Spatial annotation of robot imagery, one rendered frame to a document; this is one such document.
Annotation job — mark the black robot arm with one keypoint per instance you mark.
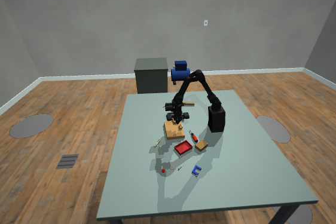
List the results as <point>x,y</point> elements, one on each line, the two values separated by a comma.
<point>176,104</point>

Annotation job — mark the tan wooden block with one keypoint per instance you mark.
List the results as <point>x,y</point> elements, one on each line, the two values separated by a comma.
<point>201,145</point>

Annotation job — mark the red shallow tray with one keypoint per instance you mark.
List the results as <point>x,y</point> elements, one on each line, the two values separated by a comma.
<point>183,147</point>

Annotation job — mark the light wooden board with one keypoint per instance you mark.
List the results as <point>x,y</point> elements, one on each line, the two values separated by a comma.
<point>173,131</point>

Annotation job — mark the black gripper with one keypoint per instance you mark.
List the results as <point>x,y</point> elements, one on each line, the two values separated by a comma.
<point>177,115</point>

